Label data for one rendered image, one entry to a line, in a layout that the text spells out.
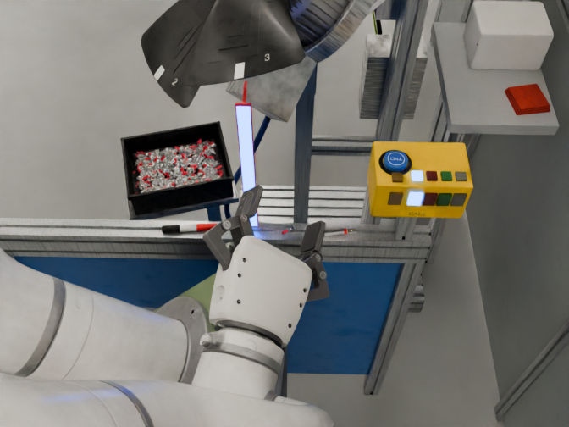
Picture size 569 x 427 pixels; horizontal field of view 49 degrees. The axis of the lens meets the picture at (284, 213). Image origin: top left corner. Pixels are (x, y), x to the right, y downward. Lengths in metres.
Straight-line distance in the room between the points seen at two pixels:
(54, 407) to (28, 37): 2.94
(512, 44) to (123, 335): 1.12
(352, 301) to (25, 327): 0.89
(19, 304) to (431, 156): 0.69
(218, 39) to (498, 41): 0.69
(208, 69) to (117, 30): 2.05
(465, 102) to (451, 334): 0.89
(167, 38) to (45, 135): 1.39
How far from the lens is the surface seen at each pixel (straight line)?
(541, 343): 1.70
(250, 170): 1.08
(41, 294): 0.75
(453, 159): 1.09
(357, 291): 1.42
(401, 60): 1.50
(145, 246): 1.27
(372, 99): 1.71
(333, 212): 2.21
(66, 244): 1.31
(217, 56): 1.11
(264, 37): 1.11
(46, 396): 0.34
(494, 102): 1.52
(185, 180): 1.32
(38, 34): 3.23
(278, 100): 1.30
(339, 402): 1.98
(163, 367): 0.81
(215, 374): 0.63
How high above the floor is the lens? 1.87
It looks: 54 degrees down
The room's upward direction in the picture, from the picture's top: straight up
